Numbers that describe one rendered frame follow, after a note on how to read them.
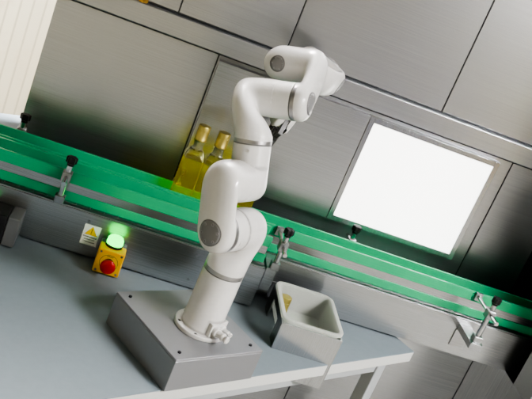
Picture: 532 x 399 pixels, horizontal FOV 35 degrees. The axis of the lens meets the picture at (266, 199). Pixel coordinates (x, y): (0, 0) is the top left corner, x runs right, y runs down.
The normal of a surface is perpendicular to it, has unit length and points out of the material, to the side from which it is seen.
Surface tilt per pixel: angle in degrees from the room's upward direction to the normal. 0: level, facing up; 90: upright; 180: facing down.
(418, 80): 90
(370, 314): 90
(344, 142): 90
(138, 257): 90
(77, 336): 0
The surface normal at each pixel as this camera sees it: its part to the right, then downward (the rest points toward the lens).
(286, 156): 0.07, 0.36
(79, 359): 0.36, -0.88
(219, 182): -0.44, 0.03
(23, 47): 0.60, 0.48
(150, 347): -0.71, -0.04
